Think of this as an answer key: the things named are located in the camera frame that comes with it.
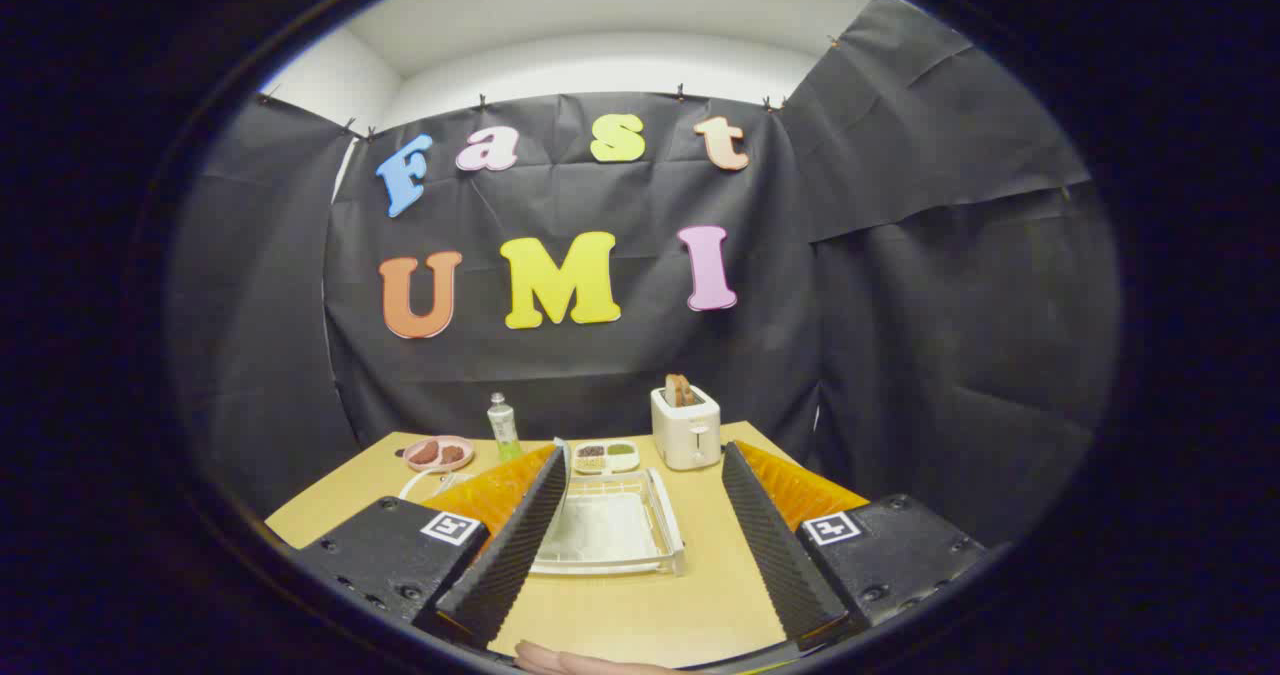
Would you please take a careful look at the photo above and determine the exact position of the white toaster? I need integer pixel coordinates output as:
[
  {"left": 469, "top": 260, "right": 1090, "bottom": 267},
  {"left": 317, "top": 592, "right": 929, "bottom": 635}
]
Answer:
[{"left": 650, "top": 385, "right": 723, "bottom": 473}]

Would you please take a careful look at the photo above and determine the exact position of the clear bottle green drink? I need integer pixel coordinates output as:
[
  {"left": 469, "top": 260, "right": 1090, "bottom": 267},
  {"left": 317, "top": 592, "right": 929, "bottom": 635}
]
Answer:
[{"left": 487, "top": 392, "right": 523, "bottom": 463}]

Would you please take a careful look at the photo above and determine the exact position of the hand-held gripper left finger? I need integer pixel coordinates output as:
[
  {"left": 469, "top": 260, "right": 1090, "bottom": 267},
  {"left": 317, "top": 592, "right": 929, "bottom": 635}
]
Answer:
[{"left": 290, "top": 442, "right": 571, "bottom": 653}]

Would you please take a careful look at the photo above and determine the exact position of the black backdrop cloth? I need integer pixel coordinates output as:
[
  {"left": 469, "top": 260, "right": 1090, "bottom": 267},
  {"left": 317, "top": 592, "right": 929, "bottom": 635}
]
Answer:
[{"left": 165, "top": 0, "right": 1121, "bottom": 548}]

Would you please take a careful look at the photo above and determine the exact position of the white divided grain dish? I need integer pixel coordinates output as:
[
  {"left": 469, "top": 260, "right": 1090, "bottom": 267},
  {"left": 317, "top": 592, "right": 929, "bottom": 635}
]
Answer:
[{"left": 572, "top": 440, "right": 642, "bottom": 477}]

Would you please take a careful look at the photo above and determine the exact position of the white wire dish rack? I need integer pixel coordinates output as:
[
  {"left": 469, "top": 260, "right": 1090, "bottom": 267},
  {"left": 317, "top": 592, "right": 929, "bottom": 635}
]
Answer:
[{"left": 398, "top": 465, "right": 687, "bottom": 579}]

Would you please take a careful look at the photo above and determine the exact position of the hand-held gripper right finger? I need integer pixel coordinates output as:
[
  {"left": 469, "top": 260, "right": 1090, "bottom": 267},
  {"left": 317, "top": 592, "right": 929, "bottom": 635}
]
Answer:
[{"left": 720, "top": 440, "right": 991, "bottom": 653}]

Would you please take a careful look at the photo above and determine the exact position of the pink plate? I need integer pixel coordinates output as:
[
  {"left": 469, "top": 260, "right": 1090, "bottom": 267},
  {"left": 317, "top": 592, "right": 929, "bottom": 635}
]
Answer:
[{"left": 403, "top": 435, "right": 476, "bottom": 475}]

